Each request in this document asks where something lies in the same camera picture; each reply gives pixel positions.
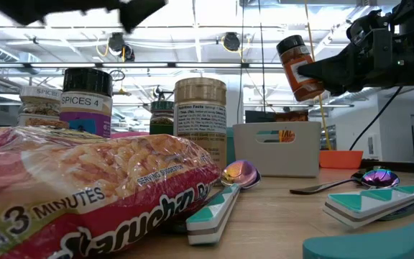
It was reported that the black hanging cable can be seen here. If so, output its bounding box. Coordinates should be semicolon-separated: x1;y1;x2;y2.
349;86;405;151

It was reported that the iridescent spoon at right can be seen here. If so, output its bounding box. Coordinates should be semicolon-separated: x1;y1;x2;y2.
288;165;395;196

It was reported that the pink Maruchan ramen packet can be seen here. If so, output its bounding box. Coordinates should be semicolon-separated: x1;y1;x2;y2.
0;117;222;259

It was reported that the gold lid spice jar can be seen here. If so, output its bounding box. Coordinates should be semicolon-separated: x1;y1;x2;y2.
172;77;228;172

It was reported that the orange plastic bowl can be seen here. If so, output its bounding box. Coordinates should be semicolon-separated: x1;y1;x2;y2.
318;150;364;170

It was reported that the white lid spice jar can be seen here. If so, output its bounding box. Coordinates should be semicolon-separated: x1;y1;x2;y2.
17;85;63;127

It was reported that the teal white patterned utensil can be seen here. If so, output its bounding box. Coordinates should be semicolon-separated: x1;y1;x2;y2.
323;181;414;230
185;183;242;246

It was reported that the thin black vertical cable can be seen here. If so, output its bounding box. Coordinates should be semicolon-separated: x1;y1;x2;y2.
236;0;246;125

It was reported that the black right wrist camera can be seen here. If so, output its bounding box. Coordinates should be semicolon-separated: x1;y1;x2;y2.
349;9;397;46

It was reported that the horizontal metal frame bar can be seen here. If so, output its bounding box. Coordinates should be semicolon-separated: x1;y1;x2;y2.
0;61;301;71

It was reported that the small iridescent metal spoon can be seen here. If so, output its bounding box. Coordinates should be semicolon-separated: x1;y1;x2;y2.
360;168;401;190

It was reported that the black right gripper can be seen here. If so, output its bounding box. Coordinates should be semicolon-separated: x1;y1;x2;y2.
298;28;414;96

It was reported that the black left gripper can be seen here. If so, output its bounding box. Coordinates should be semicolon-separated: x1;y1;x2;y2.
0;0;168;33

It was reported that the pink plastic bin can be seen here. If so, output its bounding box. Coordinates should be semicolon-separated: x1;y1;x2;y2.
109;131;150;140

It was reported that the orange spice jar black lid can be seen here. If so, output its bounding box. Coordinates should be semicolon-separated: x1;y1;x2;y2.
275;34;326;103

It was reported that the black wire loop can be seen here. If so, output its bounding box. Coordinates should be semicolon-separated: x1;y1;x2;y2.
109;69;126;83

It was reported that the green lid spice jar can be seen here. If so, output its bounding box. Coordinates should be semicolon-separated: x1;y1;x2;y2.
149;100;175;136

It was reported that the white plastic bin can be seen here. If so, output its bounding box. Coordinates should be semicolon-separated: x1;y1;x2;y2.
232;121;322;178

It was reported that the silver air duct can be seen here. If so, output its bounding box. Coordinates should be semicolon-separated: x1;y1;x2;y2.
327;85;414;106

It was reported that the yellow hanging cable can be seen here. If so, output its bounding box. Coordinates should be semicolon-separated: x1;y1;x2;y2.
303;0;334;151

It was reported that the purple label spice jar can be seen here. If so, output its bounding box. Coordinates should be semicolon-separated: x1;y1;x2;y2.
58;66;114;139

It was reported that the black monitor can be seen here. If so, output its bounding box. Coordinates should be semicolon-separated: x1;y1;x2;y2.
244;109;276;123

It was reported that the teal plastic spatula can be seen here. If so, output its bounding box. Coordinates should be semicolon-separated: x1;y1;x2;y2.
302;210;414;259

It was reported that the thin black vertical pole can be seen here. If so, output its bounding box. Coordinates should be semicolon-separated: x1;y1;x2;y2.
257;0;267;112

